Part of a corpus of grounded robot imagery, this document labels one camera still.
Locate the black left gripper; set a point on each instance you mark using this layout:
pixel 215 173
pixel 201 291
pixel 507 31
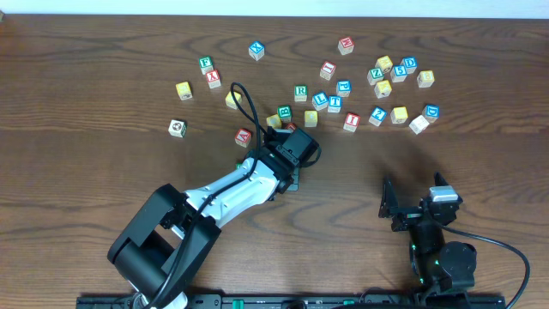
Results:
pixel 278 133

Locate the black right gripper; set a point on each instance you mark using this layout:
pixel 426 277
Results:
pixel 412 215

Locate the red i wooden block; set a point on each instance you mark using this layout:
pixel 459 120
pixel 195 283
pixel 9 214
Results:
pixel 351 122
pixel 327 70

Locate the green R wooden block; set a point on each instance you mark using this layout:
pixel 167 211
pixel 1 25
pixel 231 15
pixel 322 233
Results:
pixel 300 93

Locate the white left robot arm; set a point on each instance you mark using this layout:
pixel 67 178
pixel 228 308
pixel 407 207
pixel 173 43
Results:
pixel 164 245

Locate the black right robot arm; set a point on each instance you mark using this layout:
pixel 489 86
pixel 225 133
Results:
pixel 443 267

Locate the plain top 3 wooden block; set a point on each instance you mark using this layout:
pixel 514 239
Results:
pixel 419 124

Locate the red A wooden block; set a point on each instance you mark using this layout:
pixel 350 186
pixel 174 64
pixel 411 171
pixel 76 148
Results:
pixel 243 137

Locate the green B wooden block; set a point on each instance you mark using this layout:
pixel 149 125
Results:
pixel 285 113

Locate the yellow S wooden block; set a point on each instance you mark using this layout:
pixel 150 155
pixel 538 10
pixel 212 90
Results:
pixel 399 115

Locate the blue D wooden block lower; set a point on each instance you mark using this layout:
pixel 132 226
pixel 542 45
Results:
pixel 431 113

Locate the blue d wooden block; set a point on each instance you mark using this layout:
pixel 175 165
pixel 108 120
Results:
pixel 410 64
pixel 431 113

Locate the blue 2 wooden block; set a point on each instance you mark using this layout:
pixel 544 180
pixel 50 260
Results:
pixel 378 115

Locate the blue L wooden block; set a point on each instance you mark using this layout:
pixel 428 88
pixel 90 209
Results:
pixel 320 101

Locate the blue T wooden block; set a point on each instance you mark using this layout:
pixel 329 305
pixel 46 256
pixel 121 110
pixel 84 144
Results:
pixel 335 104

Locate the yellow O wooden block left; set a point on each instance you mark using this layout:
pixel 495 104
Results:
pixel 233 100

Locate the yellow brush side wooden block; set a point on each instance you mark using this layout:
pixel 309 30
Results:
pixel 382 89

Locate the blue P wooden block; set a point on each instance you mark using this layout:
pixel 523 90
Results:
pixel 343 88

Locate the yellow 8 wooden block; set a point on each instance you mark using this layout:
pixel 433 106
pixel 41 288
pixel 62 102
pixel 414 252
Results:
pixel 425 78

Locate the blue 5 wooden block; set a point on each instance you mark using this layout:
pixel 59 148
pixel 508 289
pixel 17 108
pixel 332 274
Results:
pixel 398 73

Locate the green Z wooden block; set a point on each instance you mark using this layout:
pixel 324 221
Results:
pixel 374 76

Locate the soccer ball J wooden block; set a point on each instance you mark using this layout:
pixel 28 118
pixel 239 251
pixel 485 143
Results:
pixel 177 128

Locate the blue D wooden block upper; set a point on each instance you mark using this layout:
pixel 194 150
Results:
pixel 410 64

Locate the red Y wooden block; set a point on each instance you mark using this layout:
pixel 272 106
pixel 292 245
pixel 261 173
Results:
pixel 213 79

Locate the yellow soccer side wooden block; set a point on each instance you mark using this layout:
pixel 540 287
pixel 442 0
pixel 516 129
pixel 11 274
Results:
pixel 384 63

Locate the blue X wooden block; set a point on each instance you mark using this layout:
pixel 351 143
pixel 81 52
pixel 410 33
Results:
pixel 256 50

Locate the yellow acorn wooden block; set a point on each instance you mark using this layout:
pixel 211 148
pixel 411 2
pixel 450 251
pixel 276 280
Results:
pixel 184 90

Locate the green F wooden block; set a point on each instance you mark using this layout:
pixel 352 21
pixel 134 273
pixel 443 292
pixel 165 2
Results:
pixel 206 64

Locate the red top far wooden block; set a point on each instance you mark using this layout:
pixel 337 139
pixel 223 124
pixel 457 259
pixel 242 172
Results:
pixel 346 45

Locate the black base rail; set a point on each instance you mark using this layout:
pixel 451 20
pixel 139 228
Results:
pixel 369 300

